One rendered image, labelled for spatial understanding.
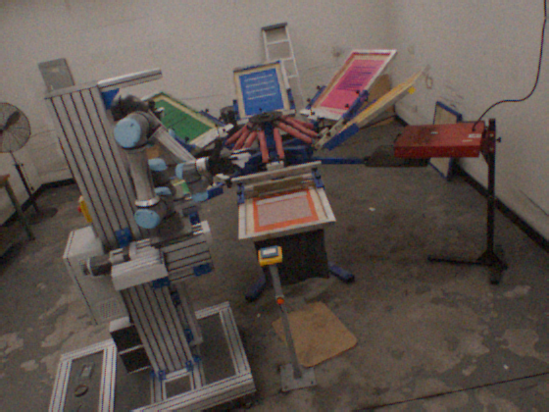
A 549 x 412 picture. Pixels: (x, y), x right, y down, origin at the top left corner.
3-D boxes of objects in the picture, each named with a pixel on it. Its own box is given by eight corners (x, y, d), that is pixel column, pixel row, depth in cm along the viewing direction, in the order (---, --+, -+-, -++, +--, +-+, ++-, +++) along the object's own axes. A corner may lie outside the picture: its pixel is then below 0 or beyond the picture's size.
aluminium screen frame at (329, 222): (336, 226, 275) (335, 220, 273) (240, 244, 276) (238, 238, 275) (317, 177, 346) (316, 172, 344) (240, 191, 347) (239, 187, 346)
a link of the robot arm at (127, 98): (138, 86, 257) (176, 129, 302) (121, 89, 260) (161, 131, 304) (136, 104, 253) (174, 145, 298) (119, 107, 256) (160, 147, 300)
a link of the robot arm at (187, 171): (184, 178, 217) (177, 161, 214) (206, 173, 214) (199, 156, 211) (178, 184, 210) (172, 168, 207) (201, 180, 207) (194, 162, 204)
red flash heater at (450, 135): (490, 135, 340) (490, 120, 335) (485, 160, 305) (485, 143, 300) (407, 137, 369) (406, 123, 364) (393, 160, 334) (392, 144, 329)
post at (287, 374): (317, 386, 291) (290, 259, 250) (282, 391, 292) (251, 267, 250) (312, 360, 311) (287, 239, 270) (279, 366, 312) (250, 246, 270)
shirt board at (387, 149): (436, 154, 362) (435, 144, 359) (426, 176, 331) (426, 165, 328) (284, 155, 425) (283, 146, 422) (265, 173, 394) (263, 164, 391)
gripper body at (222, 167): (239, 167, 210) (215, 172, 213) (233, 149, 206) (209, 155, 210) (234, 173, 203) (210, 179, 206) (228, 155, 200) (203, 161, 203)
